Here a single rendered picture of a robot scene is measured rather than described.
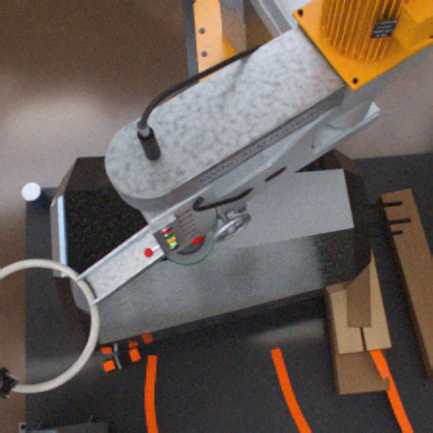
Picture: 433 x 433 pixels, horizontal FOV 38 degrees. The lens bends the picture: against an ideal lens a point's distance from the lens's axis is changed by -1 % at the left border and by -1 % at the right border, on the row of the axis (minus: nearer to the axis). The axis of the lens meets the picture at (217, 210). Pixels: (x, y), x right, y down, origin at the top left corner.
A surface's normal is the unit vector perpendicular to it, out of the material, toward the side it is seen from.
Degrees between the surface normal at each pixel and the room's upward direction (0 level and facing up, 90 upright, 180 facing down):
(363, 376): 0
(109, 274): 16
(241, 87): 0
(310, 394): 0
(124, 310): 45
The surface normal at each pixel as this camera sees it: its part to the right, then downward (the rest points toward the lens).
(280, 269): 0.08, 0.46
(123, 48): -0.05, -0.29
